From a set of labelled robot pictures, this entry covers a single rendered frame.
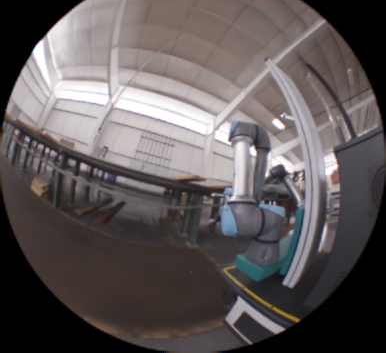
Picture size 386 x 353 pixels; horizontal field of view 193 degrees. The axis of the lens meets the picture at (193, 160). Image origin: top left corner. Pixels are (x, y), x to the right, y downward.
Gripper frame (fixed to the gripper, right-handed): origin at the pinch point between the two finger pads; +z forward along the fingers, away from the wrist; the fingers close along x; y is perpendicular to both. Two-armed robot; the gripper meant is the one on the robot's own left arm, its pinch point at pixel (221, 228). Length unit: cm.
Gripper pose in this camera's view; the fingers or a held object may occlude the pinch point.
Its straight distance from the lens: 88.1
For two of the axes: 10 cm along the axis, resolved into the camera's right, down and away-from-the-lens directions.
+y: -1.4, -1.4, 9.8
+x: -9.9, -0.8, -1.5
